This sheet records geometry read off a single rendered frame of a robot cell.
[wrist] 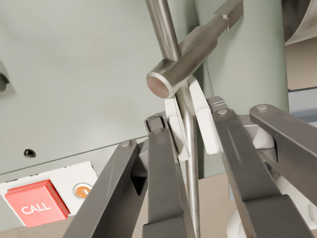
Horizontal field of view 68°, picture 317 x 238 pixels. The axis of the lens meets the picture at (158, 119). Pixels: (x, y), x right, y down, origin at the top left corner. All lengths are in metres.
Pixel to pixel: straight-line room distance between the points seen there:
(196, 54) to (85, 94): 0.14
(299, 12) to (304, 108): 0.62
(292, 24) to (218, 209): 1.95
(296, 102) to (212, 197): 1.35
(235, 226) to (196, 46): 0.70
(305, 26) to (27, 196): 0.40
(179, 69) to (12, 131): 0.22
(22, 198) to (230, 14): 0.31
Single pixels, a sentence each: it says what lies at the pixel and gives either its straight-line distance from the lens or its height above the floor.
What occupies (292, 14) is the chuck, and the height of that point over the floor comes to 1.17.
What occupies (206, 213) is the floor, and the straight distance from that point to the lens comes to 2.21.
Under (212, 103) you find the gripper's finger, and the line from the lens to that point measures 0.16.
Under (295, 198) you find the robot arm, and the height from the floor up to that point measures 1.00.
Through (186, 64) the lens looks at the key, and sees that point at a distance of 0.16.
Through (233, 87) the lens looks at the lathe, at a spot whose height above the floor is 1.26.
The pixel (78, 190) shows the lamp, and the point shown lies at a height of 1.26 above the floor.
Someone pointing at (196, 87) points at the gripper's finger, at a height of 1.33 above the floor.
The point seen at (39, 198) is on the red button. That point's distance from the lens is 0.34.
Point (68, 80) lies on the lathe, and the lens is 0.26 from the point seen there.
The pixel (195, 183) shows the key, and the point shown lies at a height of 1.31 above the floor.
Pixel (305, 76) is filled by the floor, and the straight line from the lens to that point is 1.80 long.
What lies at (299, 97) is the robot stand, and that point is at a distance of 0.91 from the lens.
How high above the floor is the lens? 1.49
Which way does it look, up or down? 65 degrees down
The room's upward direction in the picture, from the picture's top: 179 degrees counter-clockwise
